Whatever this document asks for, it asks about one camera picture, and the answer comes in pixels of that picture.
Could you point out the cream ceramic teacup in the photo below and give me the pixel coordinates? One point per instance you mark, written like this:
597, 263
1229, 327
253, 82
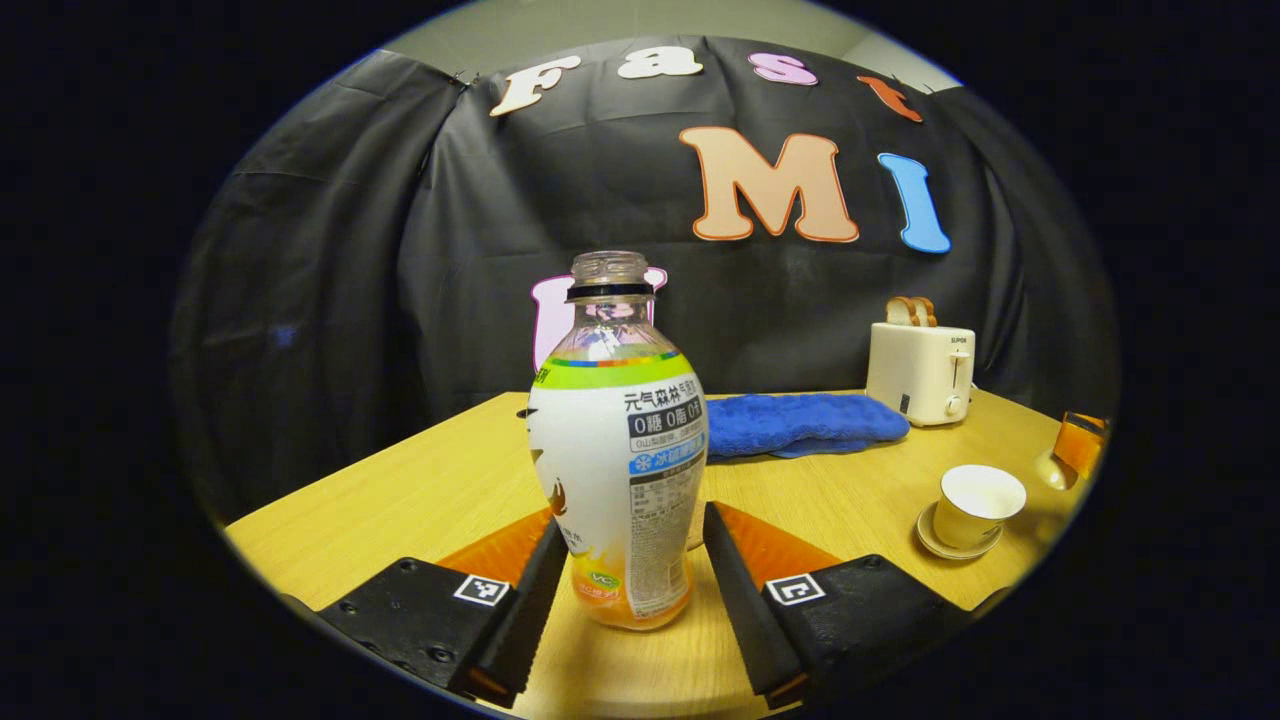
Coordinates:
960, 520

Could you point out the toast bread slice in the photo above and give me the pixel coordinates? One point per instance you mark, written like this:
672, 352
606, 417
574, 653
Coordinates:
900, 312
925, 311

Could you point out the blue folded towel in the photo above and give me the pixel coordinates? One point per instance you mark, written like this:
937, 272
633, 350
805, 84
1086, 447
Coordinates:
800, 425

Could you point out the black backdrop cloth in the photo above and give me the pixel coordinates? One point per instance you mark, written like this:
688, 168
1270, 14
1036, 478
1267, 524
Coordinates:
350, 300

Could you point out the clear labelled water bottle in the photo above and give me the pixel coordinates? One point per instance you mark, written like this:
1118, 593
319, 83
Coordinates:
610, 450

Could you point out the cream teacup lid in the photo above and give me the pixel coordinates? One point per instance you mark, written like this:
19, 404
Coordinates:
1052, 470

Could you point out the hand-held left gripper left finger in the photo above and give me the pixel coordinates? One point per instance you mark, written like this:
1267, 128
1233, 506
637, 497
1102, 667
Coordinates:
525, 620

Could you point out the cream ceramic saucer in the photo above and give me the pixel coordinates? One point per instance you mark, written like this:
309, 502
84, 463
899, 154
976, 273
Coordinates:
930, 540

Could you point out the cream toaster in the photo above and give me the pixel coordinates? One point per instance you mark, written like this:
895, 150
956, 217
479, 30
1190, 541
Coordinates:
915, 375

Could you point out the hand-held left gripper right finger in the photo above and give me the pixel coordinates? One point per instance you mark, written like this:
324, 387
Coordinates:
745, 600

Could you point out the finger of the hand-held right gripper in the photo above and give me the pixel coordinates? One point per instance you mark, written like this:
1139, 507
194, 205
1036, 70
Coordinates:
1080, 445

